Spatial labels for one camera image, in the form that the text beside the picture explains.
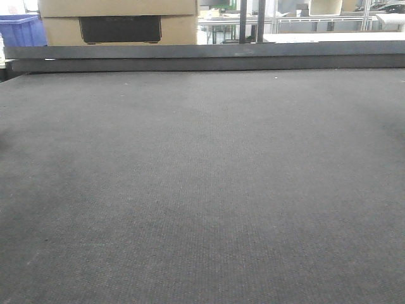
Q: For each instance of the beige background bin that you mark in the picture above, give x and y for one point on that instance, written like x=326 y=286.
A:
x=325 y=7

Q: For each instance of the lower cardboard box black print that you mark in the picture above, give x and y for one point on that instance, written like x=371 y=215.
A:
x=176 y=30

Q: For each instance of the white background table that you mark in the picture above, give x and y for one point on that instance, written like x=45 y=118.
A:
x=333 y=37

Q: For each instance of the grey foam board strips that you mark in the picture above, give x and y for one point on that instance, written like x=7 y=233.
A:
x=208 y=58

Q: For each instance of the upper cardboard box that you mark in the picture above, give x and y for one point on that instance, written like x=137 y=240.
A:
x=70 y=8

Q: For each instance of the blue crate behind table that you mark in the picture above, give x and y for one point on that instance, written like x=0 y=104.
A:
x=22 y=30

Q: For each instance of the black vertical post left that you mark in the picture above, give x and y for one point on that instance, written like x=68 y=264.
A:
x=242 y=23

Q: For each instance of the black vertical post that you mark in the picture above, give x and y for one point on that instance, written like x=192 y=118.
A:
x=261 y=20
x=242 y=23

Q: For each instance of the black vertical post right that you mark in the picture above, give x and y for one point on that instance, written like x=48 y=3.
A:
x=261 y=20

